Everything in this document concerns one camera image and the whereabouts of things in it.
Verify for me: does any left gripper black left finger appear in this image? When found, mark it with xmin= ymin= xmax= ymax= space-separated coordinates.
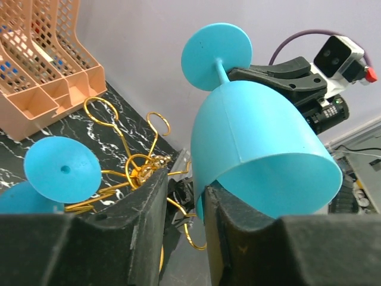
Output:
xmin=1 ymin=169 xmax=168 ymax=285

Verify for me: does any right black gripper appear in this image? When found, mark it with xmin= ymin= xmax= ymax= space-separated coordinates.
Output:
xmin=228 ymin=57 xmax=349 ymax=135

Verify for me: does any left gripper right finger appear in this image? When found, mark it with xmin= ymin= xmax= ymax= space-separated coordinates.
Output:
xmin=204 ymin=184 xmax=380 ymax=285

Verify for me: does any blue wine glass front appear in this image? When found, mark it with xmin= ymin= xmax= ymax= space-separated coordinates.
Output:
xmin=181 ymin=23 xmax=343 ymax=219

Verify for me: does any blue wine glass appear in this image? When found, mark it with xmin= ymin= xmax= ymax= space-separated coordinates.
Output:
xmin=1 ymin=136 xmax=102 ymax=215
xmin=181 ymin=23 xmax=343 ymax=219

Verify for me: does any pink desk file organizer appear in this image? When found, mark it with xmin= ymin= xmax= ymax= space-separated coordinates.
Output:
xmin=1 ymin=0 xmax=107 ymax=141

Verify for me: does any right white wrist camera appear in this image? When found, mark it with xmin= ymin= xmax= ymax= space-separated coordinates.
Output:
xmin=311 ymin=35 xmax=378 ymax=100

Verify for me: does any gold wire glass rack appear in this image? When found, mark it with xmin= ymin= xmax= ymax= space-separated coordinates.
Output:
xmin=62 ymin=96 xmax=209 ymax=275

